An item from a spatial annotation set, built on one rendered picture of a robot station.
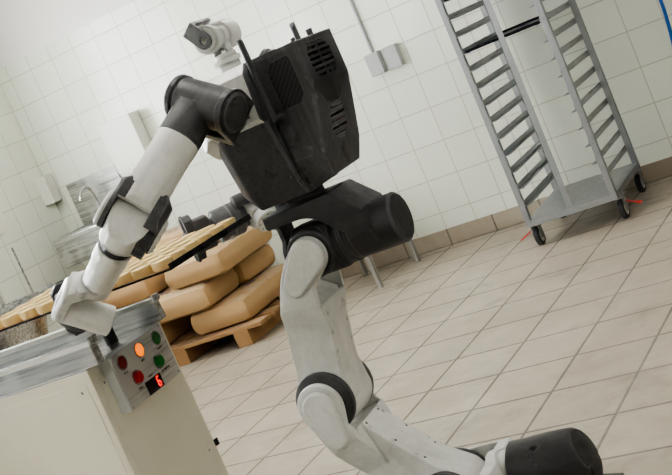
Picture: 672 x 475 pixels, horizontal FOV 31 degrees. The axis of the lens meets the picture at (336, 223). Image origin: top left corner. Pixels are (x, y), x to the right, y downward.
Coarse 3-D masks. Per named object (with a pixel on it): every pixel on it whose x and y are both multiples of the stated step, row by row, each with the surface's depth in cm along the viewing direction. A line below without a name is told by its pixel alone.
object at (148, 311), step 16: (144, 304) 303; (160, 304) 305; (128, 320) 307; (144, 320) 305; (160, 320) 303; (48, 336) 318; (64, 336) 316; (80, 336) 314; (96, 336) 312; (0, 352) 326; (16, 352) 324; (32, 352) 322; (48, 352) 320; (0, 368) 327
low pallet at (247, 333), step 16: (272, 304) 696; (256, 320) 669; (272, 320) 691; (192, 336) 704; (208, 336) 683; (224, 336) 674; (240, 336) 669; (256, 336) 672; (176, 352) 691; (192, 352) 693
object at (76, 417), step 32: (64, 384) 282; (96, 384) 279; (0, 416) 292; (32, 416) 288; (64, 416) 284; (96, 416) 280; (128, 416) 285; (160, 416) 296; (192, 416) 307; (0, 448) 295; (32, 448) 291; (64, 448) 287; (96, 448) 283; (128, 448) 282; (160, 448) 292; (192, 448) 303
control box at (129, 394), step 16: (144, 336) 295; (160, 336) 300; (112, 352) 287; (128, 352) 288; (144, 352) 293; (160, 352) 299; (112, 368) 281; (128, 368) 286; (144, 368) 291; (160, 368) 296; (176, 368) 302; (112, 384) 282; (128, 384) 284; (144, 384) 289; (128, 400) 283; (144, 400) 288
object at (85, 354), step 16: (64, 352) 280; (80, 352) 278; (96, 352) 278; (16, 368) 287; (32, 368) 285; (48, 368) 283; (64, 368) 281; (80, 368) 280; (0, 384) 290; (16, 384) 288; (32, 384) 286
